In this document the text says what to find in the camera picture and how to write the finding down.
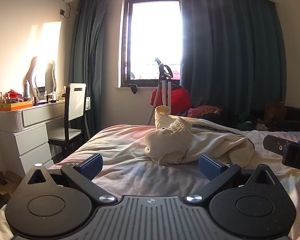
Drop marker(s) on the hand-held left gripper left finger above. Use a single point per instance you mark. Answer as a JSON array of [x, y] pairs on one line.
[[91, 167]]

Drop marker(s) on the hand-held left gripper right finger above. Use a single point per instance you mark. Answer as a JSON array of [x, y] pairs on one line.
[[210, 168]]

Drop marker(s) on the cream garment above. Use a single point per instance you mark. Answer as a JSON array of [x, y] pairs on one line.
[[197, 142]]

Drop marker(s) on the green clothes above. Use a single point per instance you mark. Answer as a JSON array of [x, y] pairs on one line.
[[243, 118]]

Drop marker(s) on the dark clothes pile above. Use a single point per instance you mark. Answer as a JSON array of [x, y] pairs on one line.
[[222, 120]]

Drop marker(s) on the pink clothes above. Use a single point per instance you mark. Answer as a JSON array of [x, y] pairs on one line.
[[205, 110]]

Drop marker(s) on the white patterned cloth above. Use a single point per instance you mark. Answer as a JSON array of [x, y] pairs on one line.
[[262, 126]]

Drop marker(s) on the dark sofa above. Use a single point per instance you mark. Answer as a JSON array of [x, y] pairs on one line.
[[295, 117]]

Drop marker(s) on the brown cardboard box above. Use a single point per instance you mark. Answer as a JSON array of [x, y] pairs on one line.
[[273, 110]]

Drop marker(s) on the bed with pastel blanket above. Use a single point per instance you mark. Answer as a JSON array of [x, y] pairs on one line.
[[130, 172]]

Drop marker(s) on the black and white chair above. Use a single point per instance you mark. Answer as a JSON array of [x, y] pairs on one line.
[[75, 105]]

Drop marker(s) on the white drawer chest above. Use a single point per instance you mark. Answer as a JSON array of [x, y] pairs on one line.
[[27, 150]]

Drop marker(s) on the white dressing table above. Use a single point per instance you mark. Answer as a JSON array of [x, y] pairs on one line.
[[37, 116]]

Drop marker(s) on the red bag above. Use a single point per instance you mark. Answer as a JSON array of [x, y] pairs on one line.
[[177, 97]]

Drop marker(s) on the open cardboard box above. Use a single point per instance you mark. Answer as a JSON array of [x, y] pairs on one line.
[[5, 183]]

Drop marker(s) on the orange box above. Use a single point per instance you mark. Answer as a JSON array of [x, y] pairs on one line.
[[17, 105]]

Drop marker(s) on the garment steamer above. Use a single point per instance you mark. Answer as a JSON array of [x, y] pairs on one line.
[[165, 80]]

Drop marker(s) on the silver spray can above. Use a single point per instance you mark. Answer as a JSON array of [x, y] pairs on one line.
[[27, 88]]

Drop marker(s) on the teal curtain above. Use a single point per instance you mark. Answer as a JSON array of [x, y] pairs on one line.
[[88, 62], [230, 52]]

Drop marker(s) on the wavy white framed mirror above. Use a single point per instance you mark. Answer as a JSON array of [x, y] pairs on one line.
[[43, 75]]

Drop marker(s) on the red cloth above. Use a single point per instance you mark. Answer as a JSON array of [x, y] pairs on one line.
[[14, 93]]

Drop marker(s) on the pump bottle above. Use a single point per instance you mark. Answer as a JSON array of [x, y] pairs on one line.
[[0, 101]]

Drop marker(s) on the dark framed window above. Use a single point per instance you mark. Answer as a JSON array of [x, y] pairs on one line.
[[152, 40]]

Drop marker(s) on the air conditioner power plug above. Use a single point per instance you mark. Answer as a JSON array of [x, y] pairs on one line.
[[63, 12]]

